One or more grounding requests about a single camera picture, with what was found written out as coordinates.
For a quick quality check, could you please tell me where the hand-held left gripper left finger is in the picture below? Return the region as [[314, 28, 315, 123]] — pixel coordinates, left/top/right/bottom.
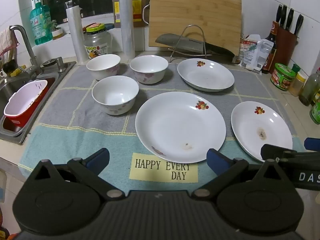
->
[[34, 148, 125, 201]]

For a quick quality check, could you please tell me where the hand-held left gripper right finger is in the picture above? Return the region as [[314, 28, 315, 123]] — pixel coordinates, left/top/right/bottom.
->
[[191, 148, 281, 201]]

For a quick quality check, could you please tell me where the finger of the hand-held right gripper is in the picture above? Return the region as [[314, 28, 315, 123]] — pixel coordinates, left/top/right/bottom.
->
[[304, 137, 320, 152], [260, 144, 299, 163]]

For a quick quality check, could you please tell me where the white fruit print plate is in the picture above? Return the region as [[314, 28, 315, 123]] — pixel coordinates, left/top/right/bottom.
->
[[135, 92, 227, 163], [177, 58, 235, 92], [231, 102, 293, 162]]

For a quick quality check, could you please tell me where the white bowl with pink flowers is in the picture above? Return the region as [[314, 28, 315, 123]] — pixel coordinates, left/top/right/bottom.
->
[[92, 76, 139, 116], [129, 55, 169, 85], [86, 54, 121, 81]]

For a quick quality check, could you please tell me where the green label clear bottle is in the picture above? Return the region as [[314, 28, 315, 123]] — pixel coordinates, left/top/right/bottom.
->
[[309, 100, 320, 125]]

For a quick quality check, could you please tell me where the grey and blue checked mat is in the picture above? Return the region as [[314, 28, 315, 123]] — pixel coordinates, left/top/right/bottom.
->
[[19, 62, 304, 189]]

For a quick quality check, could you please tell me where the glass oil bottle red cap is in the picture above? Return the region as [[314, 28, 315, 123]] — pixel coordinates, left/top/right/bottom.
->
[[299, 67, 320, 106]]

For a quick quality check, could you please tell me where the yellow cap spice jar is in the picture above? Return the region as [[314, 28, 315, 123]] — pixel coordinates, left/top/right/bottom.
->
[[288, 71, 307, 97]]

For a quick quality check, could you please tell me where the green lid sauce jar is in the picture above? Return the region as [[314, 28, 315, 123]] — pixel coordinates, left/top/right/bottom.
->
[[270, 63, 296, 92]]

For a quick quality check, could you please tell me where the red basin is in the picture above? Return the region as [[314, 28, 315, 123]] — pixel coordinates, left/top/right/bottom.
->
[[5, 87, 49, 135]]

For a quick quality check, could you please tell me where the silver white seasoning packet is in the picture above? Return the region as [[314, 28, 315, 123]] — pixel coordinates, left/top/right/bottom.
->
[[246, 39, 274, 74]]

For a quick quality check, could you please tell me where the pink colander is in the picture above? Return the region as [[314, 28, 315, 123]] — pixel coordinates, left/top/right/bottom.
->
[[4, 79, 48, 117]]

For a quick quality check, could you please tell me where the stainless steel sink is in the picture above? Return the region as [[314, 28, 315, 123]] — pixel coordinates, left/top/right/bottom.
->
[[0, 61, 77, 145]]

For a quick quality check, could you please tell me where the brown knife block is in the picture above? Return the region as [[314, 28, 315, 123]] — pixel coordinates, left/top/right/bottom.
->
[[271, 26, 300, 68]]

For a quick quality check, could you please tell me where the red and white seasoning packet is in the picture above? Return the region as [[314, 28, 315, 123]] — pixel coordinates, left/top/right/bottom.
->
[[239, 34, 260, 68]]

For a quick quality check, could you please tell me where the dark soy sauce bottle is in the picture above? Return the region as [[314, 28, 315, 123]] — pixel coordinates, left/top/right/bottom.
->
[[262, 21, 279, 75]]

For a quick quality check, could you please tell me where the clear jar with green lid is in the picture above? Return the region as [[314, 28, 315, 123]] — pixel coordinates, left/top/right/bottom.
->
[[84, 23, 112, 60]]

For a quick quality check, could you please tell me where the paper towel roll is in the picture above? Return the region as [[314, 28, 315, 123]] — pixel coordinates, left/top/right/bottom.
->
[[66, 5, 89, 63]]

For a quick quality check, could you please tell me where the dark sponge holder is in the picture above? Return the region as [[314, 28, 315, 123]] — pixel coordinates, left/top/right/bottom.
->
[[0, 59, 27, 78]]

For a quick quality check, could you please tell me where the small potted plant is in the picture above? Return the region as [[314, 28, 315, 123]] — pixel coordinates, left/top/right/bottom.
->
[[49, 19, 63, 40]]

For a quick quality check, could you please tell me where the metal faucet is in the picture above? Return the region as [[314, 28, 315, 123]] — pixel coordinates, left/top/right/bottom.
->
[[9, 25, 43, 79]]

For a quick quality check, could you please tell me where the tall clear film roll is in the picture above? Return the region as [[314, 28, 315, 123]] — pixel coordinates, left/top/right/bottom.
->
[[118, 0, 136, 58]]

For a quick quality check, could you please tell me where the rag on faucet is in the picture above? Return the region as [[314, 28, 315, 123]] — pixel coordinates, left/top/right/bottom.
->
[[0, 29, 20, 58]]

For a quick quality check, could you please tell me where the green dish soap bottle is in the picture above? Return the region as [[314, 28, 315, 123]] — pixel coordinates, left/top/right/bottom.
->
[[30, 0, 53, 45]]

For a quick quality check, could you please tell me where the bamboo cutting board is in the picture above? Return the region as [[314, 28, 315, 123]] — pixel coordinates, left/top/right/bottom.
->
[[142, 0, 242, 55]]

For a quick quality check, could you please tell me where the brown liquid jug yellow label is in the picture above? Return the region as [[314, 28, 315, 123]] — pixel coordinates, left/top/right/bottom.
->
[[112, 0, 147, 28]]

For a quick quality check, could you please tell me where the black handled block knife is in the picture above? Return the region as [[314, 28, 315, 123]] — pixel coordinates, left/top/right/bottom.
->
[[286, 8, 295, 30], [280, 4, 288, 28], [294, 14, 304, 36], [275, 4, 283, 28]]

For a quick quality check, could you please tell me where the black handled kitchen knife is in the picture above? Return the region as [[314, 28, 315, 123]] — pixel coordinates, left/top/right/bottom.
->
[[155, 34, 235, 58]]

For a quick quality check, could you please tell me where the metal wire knife rack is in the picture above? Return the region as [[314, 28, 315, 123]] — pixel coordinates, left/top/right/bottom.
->
[[169, 24, 209, 63]]

